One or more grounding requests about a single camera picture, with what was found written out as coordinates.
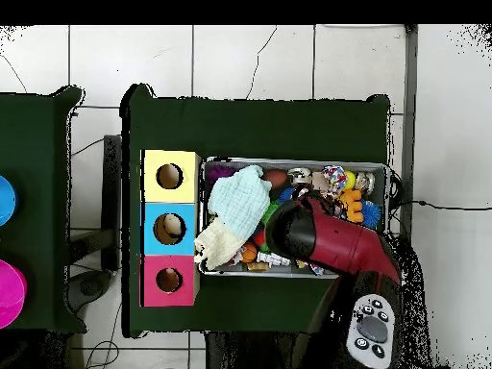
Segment mint green muslin cloth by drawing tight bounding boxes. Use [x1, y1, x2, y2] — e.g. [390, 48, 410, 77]
[207, 164, 273, 239]

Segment cream muslin cloth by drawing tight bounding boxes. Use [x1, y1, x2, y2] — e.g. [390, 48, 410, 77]
[192, 218, 247, 271]

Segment wooden three-hole sorting box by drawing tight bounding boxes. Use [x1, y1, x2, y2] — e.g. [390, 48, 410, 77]
[138, 148, 202, 308]

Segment brown toy football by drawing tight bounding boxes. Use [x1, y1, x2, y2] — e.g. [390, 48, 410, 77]
[262, 168, 289, 189]

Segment purple knobbly rubber ball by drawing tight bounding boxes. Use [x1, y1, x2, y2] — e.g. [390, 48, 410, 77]
[206, 163, 237, 183]

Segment small orange basketball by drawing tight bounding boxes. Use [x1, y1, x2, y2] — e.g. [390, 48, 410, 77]
[239, 241, 258, 264]

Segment silver toy robot figure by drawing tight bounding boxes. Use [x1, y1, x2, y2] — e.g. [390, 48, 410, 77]
[256, 251, 291, 268]

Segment beige round toy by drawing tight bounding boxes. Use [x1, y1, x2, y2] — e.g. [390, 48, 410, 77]
[162, 213, 185, 236]

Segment dark green table cloth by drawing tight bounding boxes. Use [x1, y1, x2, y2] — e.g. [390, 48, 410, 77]
[120, 83, 393, 339]
[0, 86, 87, 333]

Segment colourful crumpled cloth ball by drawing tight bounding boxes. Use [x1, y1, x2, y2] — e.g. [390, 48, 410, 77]
[321, 164, 349, 192]

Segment orange pegged toy block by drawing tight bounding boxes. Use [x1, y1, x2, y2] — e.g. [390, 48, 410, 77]
[338, 188, 364, 224]

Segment blue spiky puffer ball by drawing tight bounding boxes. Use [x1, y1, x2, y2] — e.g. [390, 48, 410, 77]
[360, 199, 381, 229]

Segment blue round bowl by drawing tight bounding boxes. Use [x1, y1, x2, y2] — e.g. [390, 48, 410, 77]
[0, 175, 19, 228]

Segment magenta round bowl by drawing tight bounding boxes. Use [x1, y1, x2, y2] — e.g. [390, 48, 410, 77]
[0, 258, 29, 331]

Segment silver wire mesh bin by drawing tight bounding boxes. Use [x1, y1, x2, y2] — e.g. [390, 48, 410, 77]
[197, 155, 393, 280]

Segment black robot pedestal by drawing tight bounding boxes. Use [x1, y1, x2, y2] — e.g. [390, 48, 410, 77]
[205, 331, 297, 369]

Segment thin black floor cable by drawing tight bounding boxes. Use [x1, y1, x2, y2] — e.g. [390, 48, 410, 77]
[399, 198, 492, 211]

